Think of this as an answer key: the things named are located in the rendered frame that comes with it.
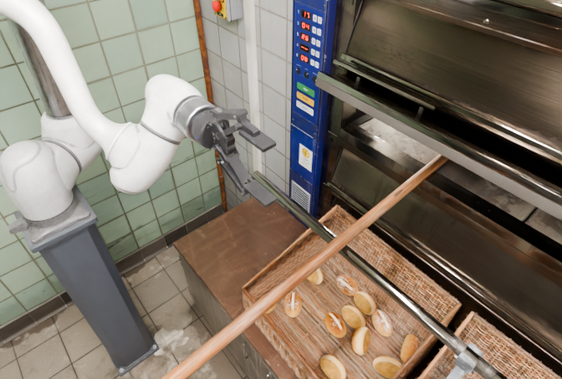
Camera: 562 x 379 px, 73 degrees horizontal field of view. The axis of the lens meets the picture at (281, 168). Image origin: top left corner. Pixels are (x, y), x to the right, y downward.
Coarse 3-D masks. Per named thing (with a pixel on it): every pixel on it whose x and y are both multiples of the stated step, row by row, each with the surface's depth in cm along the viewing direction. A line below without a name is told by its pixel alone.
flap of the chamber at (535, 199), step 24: (336, 96) 107; (384, 96) 107; (384, 120) 97; (432, 120) 98; (456, 120) 101; (432, 144) 89; (480, 144) 91; (504, 144) 93; (480, 168) 82; (528, 168) 84; (552, 168) 86; (528, 192) 76
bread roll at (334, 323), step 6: (330, 312) 141; (324, 318) 141; (330, 318) 138; (336, 318) 138; (330, 324) 137; (336, 324) 136; (342, 324) 137; (330, 330) 137; (336, 330) 136; (342, 330) 136; (336, 336) 137; (342, 336) 136
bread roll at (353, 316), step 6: (348, 306) 141; (342, 312) 142; (348, 312) 140; (354, 312) 139; (360, 312) 139; (348, 318) 140; (354, 318) 138; (360, 318) 137; (348, 324) 140; (354, 324) 138; (360, 324) 137
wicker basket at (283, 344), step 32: (288, 256) 148; (384, 256) 139; (256, 288) 143; (416, 288) 130; (256, 320) 141; (288, 320) 143; (320, 320) 143; (416, 320) 134; (448, 320) 118; (288, 352) 126; (320, 352) 134; (352, 352) 134; (384, 352) 134; (416, 352) 114
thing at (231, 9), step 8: (216, 0) 146; (224, 0) 142; (232, 0) 143; (240, 0) 145; (224, 8) 145; (232, 8) 145; (240, 8) 147; (224, 16) 147; (232, 16) 147; (240, 16) 149
